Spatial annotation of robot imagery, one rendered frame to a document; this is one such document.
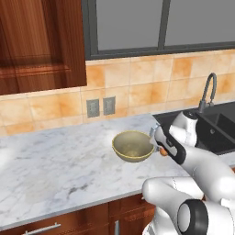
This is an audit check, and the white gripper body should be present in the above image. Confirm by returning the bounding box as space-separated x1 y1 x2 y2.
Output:
153 126 168 151

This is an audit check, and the olive green bowl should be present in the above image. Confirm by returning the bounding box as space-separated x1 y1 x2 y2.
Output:
111 130 156 163

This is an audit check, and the black sink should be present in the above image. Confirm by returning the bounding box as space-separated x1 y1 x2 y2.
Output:
152 102 235 156

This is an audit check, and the narrow brown drawer front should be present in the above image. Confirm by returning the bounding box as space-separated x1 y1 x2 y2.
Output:
108 193 156 218

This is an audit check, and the grey curved tap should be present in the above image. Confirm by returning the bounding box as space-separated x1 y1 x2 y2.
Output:
197 72 218 114

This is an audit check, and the brown lower cupboard door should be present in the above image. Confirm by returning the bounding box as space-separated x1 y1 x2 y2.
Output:
109 210 156 235

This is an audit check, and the grey framed window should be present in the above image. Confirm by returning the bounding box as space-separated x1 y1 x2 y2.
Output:
81 0 235 61

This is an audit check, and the wide brown drawer front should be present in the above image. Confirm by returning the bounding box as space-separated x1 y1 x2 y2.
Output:
0 203 110 235

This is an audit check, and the brown wooden cupboard door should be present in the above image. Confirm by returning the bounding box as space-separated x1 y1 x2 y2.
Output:
0 0 88 96

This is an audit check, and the grey wall socket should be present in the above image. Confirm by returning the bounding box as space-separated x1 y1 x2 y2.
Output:
102 95 117 117
86 98 101 118

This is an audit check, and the silver drawer handle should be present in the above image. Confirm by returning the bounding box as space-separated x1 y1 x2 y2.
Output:
21 222 62 235

